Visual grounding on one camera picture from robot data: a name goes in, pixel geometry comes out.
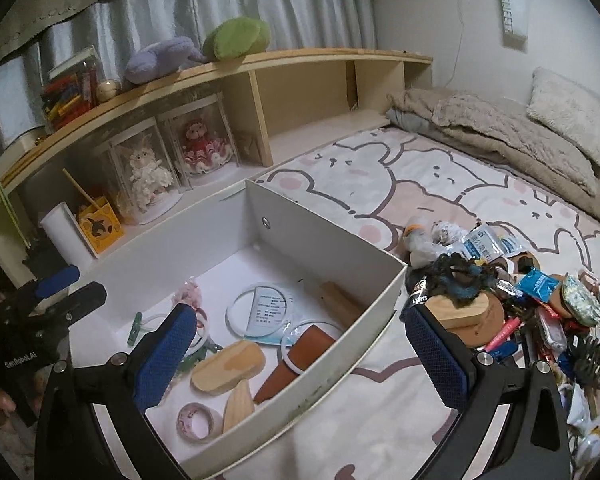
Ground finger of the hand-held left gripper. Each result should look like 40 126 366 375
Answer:
29 281 108 334
2 265 81 311

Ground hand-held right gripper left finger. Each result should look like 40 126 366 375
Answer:
35 303 198 480

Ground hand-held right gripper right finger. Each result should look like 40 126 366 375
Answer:
404 304 574 480

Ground green plastic clip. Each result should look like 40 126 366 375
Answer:
128 311 146 348

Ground white silicone ring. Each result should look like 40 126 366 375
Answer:
225 282 298 343
139 310 213 356
280 319 343 376

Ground oval wooden slab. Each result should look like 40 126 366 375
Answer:
190 339 266 397

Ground pink ruffled hair tie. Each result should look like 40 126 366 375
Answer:
172 281 203 311

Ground pink and white tape roll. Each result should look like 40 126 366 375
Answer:
176 402 223 443

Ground half-round wooden block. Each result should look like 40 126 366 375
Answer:
221 379 256 433

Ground clear packet with paper label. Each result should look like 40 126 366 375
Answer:
244 285 301 346

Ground brown leather pouch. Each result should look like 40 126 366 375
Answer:
252 324 338 406

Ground white storage box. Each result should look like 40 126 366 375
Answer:
62 179 408 480

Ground thick oval wooden board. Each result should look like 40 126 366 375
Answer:
425 294 506 351

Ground black tube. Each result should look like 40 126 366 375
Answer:
405 275 433 311

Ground yellow cardboard box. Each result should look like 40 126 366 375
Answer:
76 197 125 256

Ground dark blue bar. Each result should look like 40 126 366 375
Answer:
490 342 523 361

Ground pink tube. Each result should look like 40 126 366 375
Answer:
485 317 523 353

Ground black and blue knitted scrunchie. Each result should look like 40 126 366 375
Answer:
420 254 501 306

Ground wooden stick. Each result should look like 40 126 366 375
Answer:
61 167 101 208

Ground red foil packets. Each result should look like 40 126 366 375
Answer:
532 305 571 356

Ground crumpled clear wrapper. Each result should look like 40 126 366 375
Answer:
405 215 468 266

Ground white and blue mask packets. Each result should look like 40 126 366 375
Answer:
452 225 528 261

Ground blue foil packet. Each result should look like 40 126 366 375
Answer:
515 267 563 303

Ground white-dress doll in clear case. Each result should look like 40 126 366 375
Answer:
92 117 186 226

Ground green patterned round pouch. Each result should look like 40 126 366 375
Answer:
560 275 600 328

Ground printed blanket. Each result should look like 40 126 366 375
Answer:
260 127 600 480

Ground clear jar of colourful pieces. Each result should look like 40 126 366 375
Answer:
40 45 103 133

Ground red-dress doll in clear case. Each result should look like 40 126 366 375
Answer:
157 95 241 191

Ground beige duvet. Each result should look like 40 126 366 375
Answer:
385 87 600 201

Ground purple plush toy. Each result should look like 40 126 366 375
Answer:
124 36 206 86

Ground fluffy beige pillow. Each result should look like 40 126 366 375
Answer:
526 66 600 168

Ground wooden shelf unit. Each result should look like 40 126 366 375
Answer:
0 47 433 261

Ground green plush toy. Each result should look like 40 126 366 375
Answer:
202 16 272 62

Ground silver grey curtain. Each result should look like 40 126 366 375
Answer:
0 0 378 151

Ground yellow-green cord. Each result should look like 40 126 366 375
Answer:
0 170 31 251

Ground black wire coil holder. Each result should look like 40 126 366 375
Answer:
560 332 600 391

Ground light wooden frame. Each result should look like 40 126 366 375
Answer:
577 270 600 321

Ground white wall cord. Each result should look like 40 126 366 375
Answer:
447 0 468 91

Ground white wall hanging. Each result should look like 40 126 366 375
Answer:
497 0 528 48

